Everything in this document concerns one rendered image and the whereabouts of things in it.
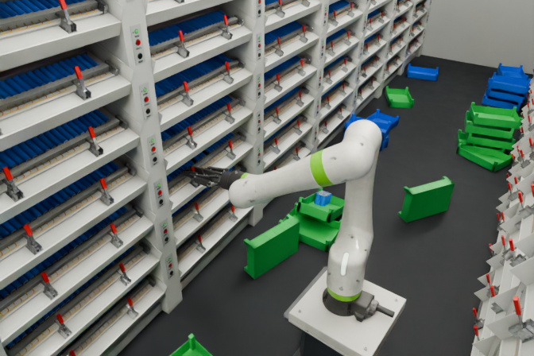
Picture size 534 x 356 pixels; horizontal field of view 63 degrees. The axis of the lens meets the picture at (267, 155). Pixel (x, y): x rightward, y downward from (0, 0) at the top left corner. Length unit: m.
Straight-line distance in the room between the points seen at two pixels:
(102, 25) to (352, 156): 0.80
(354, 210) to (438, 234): 1.10
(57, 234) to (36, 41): 0.57
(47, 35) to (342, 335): 1.28
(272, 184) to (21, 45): 0.81
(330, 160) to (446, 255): 1.32
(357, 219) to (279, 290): 0.70
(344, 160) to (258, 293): 1.03
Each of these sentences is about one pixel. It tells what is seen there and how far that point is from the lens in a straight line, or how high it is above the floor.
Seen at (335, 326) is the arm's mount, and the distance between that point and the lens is 1.63.
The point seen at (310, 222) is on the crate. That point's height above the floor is 0.00.
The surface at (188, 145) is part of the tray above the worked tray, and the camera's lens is 1.79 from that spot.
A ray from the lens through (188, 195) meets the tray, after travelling 1.85.
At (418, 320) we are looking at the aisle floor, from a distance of 2.16.
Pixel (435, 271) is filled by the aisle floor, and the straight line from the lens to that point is 2.40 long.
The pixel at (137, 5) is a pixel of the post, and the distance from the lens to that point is 1.43.
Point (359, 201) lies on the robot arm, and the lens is 1.57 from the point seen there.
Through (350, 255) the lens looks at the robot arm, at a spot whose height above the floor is 0.57.
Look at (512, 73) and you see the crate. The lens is 4.80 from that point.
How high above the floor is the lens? 1.62
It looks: 31 degrees down
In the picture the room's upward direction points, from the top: 1 degrees clockwise
